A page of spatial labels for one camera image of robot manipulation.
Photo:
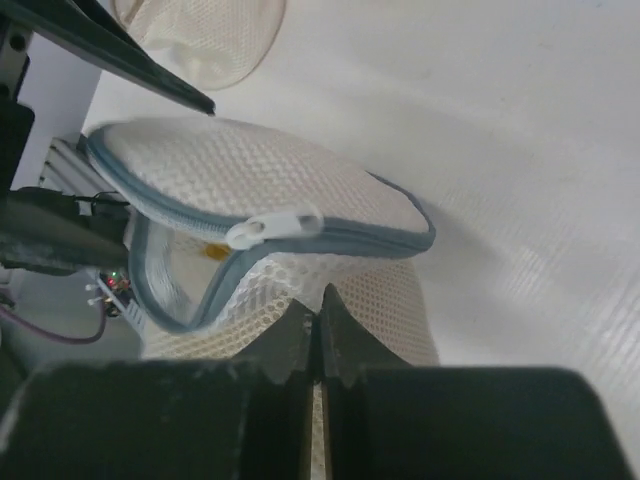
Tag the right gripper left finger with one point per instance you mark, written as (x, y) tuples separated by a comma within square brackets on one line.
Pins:
[(246, 417)]

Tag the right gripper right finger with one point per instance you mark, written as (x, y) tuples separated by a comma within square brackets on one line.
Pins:
[(387, 419)]

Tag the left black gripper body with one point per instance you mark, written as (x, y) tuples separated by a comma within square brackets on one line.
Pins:
[(16, 119)]

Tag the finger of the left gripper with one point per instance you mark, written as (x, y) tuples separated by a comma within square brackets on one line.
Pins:
[(49, 232), (89, 31)]

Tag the white mesh laundry bag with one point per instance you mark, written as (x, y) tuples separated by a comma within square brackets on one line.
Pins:
[(234, 222)]

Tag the small beige mesh bag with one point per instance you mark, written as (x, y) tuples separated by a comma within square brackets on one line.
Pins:
[(213, 43)]

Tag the left controller board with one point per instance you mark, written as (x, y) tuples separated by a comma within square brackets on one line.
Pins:
[(113, 296)]

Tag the aluminium front rail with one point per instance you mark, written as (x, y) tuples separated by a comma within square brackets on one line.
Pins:
[(67, 169)]

